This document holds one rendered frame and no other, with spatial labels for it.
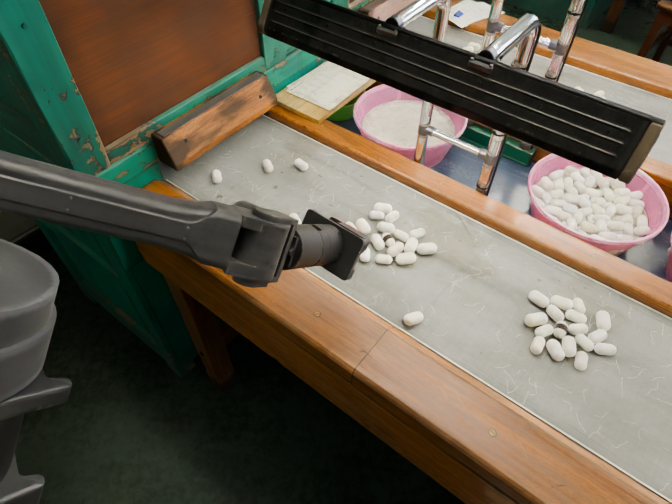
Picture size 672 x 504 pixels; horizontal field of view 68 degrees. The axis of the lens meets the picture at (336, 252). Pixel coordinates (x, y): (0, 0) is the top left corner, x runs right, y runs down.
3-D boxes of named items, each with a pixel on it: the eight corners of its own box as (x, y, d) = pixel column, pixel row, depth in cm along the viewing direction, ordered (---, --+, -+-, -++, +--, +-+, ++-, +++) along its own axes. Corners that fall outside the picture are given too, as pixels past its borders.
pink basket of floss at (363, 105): (471, 178, 115) (481, 145, 108) (358, 184, 114) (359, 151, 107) (446, 111, 132) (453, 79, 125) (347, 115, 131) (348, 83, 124)
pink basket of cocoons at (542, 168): (652, 288, 95) (678, 256, 88) (510, 256, 100) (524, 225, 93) (640, 195, 112) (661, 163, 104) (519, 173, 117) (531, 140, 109)
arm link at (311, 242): (289, 278, 59) (303, 233, 58) (247, 256, 62) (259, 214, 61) (319, 273, 65) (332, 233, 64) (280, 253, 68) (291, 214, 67)
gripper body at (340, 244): (315, 208, 73) (285, 206, 66) (370, 240, 68) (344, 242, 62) (298, 246, 74) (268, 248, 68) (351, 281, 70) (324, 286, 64)
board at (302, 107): (318, 124, 114) (318, 120, 113) (270, 101, 120) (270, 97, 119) (397, 65, 130) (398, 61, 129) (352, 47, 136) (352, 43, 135)
